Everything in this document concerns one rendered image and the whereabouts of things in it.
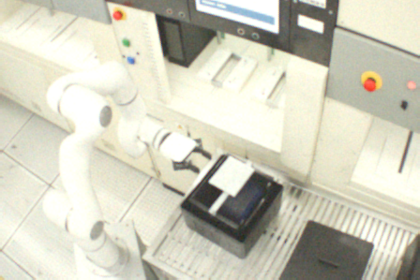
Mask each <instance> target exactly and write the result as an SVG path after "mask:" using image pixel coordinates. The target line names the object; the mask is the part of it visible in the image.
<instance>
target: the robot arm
mask: <svg viewBox="0 0 420 280"><path fill-rule="evenodd" d="M104 96H110V97H111V98H112V101H113V102H114V103H115V106H116V107H117V108H118V109H119V110H120V111H121V113H122V114H121V117H120V122H119V126H118V130H117V136H118V140H119V142H120V143H121V146H122V148H123V150H124V151H125V152H126V153H127V154H128V155H129V156H130V157H131V158H134V159H138V158H140V157H141V156H142V155H143V154H144V153H145V152H146V151H147V148H148V147H152V148H155V149H156V150H158V151H160V153H161V154H162V155H163V156H164V158H167V159H168V160H169V161H171V162H172V164H173V169H174V170H180V169H188V170H192V171H194V173H198V174H200V169H199V168H198V167H196V166H194V165H193V164H192V163H188V161H189V160H190V159H191V158H192V157H193V155H194V154H195V153H200V154H202V156H204V157H205V158H207V159H208V160H210V161H211V160H212V155H211V153H210V152H208V151H205V150H204V149H203V141H202V139H196V140H191V139H189V138H187V137H185V136H182V135H180V134H177V133H172V131H171V130H170V129H168V128H164V127H162V126H161V125H159V124H157V123H155V122H154V121H153V120H151V119H149V118H145V114H146V111H147V108H146V103H145V101H144V99H143V97H142V96H141V92H140V91H139V89H138V87H137V86H136V84H135V81H134V80H133V79H132V77H131V76H130V73H129V71H128V70H127V67H126V66H125V65H123V64H122V63H121V62H119V61H117V60H116V61H108V62H106V63H104V64H103V65H100V66H96V67H95V68H92V69H89V70H85V71H79V72H75V73H72V74H68V75H66V76H62V77H61V78H59V79H58V80H56V81H55V82H54V83H53V84H51V85H50V88H49V90H48V91H47V95H46V100H47V102H48V105H49V107H50V109H51V110H53V111H55V113H57V114H60V115H62V116H63V117H65V118H67V119H69V120H71V121H73V122H74V124H75V127H76V130H75V133H73V134H71V135H69V136H68V137H67V138H65V139H64V141H63V142H62V143H61V147H60V150H59V158H60V159H59V170H60V177H61V180H62V183H63V185H64V187H65V190H66V191H65V190H62V189H53V190H52V191H50V192H48V194H47V195H46V197H45V199H44V200H43V204H42V208H43V212H44V214H45V215H46V216H47V218H48V220H50V221H51V223H52V224H53V225H54V226H56V227H57V228H58V229H59V230H60V231H62V232H63V233H64V234H65V235H66V236H68V237H69V238H70V239H71V241H73V242H74V243H75V244H77V245H78V246H79V247H80V248H81V249H82V251H83V252H84V255H83V258H84V260H85V264H86V265H87V268H88V269H89V270H90V271H92V273H94V274H96V275H99V276H102V277H106V276H113V275H116V274H118V273H120V272H121V270H123V269H124V268H125V266H127V265H126V264H127V263H128V247H127V246H126V244H125V243H124V241H122V240H121V239H120V238H119V237H118V236H116V235H114V234H110V233H107V232H106V231H105V229H104V216H103V212H102V210H101V207H100V205H99V202H98V198H97V195H96V194H95V191H94V189H93V185H92V181H91V176H90V166H91V152H92V148H93V147H94V143H95V141H96V140H98V138H99V137H100V136H101V135H102V134H104V133H106V131H107V130H108V128H109V127H110V124H111V121H112V118H113V111H112V108H111V103H109V101H108V100H107V98H106V97H104ZM196 143H199V146H196Z"/></svg>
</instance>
